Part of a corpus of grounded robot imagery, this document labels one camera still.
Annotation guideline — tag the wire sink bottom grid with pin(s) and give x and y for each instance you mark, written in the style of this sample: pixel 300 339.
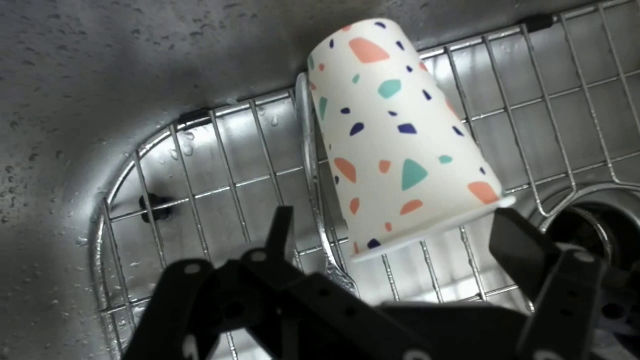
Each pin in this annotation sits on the wire sink bottom grid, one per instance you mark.
pixel 553 103

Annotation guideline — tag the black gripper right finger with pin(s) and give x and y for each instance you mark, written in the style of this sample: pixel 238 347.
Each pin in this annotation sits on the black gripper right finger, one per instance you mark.
pixel 523 251

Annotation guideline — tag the white terrazzo pattern cup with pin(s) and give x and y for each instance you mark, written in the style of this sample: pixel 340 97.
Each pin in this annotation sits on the white terrazzo pattern cup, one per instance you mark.
pixel 405 165

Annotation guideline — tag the round sink drain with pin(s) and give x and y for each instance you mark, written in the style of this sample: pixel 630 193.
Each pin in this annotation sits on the round sink drain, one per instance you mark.
pixel 602 222

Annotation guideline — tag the steel kitchen sink basin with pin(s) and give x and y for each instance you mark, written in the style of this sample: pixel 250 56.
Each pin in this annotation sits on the steel kitchen sink basin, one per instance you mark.
pixel 83 82

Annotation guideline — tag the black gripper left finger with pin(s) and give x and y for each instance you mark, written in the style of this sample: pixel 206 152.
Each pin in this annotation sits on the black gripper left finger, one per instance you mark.
pixel 278 243

